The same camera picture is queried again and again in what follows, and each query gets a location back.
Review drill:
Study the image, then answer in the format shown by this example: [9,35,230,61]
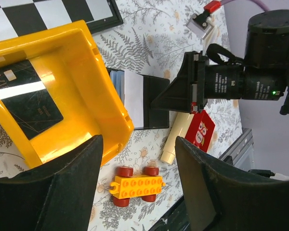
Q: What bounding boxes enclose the red owl toy block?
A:
[185,110,215,152]

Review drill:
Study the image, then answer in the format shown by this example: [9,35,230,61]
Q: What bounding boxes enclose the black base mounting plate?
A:
[149,196,191,231]

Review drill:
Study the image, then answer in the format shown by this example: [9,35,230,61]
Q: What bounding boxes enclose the yellow plastic bin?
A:
[0,20,134,168]

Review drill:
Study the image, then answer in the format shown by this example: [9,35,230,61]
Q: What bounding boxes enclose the black white chessboard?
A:
[0,0,123,41]

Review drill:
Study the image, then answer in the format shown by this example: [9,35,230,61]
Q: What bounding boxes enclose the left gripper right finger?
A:
[175,137,289,231]

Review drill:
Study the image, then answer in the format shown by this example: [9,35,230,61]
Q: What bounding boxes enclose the orange toy car block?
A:
[109,166,166,207]

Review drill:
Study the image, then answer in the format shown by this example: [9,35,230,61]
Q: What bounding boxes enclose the black card in bin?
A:
[0,60,64,140]

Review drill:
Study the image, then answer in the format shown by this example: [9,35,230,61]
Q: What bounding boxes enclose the black leather card holder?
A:
[107,68,170,130]

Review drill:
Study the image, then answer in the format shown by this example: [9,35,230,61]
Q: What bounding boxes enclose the cream toy microphone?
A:
[160,113,194,165]

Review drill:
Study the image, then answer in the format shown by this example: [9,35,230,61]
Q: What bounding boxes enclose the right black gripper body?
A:
[184,51,287,113]

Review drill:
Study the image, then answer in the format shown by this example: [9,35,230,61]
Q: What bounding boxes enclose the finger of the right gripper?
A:
[150,74,197,113]

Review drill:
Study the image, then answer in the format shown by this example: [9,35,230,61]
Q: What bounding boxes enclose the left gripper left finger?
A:
[0,135,103,231]

